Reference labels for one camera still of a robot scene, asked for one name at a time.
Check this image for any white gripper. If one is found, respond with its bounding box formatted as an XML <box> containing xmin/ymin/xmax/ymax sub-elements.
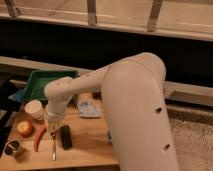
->
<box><xmin>43</xmin><ymin>103</ymin><xmax>68</xmax><ymax>132</ymax></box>

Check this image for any red chili pepper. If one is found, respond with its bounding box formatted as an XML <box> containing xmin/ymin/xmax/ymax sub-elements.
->
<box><xmin>34</xmin><ymin>124</ymin><xmax>47</xmax><ymax>152</ymax></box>

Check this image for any black rectangular bar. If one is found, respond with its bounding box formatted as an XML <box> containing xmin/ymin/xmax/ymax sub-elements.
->
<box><xmin>60</xmin><ymin>125</ymin><xmax>72</xmax><ymax>150</ymax></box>

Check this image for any white paper cup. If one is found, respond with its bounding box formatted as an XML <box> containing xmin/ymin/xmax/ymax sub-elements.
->
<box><xmin>24</xmin><ymin>100</ymin><xmax>44</xmax><ymax>120</ymax></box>

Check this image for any blue plastic cup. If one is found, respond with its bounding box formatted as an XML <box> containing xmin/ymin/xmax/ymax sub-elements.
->
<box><xmin>107</xmin><ymin>131</ymin><xmax>112</xmax><ymax>144</ymax></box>

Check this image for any metal cup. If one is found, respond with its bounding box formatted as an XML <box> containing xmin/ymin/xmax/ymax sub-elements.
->
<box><xmin>4</xmin><ymin>140</ymin><xmax>23</xmax><ymax>158</ymax></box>

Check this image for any blue object beside tray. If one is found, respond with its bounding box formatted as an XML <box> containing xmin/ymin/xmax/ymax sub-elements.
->
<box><xmin>9</xmin><ymin>89</ymin><xmax>24</xmax><ymax>102</ymax></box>

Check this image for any red yellow apple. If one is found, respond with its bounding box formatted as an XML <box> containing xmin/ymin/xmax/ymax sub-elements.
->
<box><xmin>17</xmin><ymin>121</ymin><xmax>33</xmax><ymax>136</ymax></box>

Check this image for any light blue cloth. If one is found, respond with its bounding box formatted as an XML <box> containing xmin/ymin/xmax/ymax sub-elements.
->
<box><xmin>77</xmin><ymin>93</ymin><xmax>102</xmax><ymax>118</ymax></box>

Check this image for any purple grapes bunch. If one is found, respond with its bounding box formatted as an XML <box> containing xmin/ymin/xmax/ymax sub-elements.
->
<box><xmin>92</xmin><ymin>92</ymin><xmax>102</xmax><ymax>99</ymax></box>

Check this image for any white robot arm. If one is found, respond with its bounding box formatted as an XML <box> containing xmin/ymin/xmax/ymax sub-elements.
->
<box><xmin>44</xmin><ymin>52</ymin><xmax>179</xmax><ymax>171</ymax></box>

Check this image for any green plastic tray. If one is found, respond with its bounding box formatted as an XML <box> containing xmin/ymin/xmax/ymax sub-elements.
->
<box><xmin>23</xmin><ymin>70</ymin><xmax>78</xmax><ymax>104</ymax></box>

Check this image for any silver metal fork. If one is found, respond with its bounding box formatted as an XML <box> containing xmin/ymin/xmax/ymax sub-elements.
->
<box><xmin>51</xmin><ymin>132</ymin><xmax>56</xmax><ymax>161</ymax></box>

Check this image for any yellow banana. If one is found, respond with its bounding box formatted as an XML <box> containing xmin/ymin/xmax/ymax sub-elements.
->
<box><xmin>48</xmin><ymin>121</ymin><xmax>61</xmax><ymax>133</ymax></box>

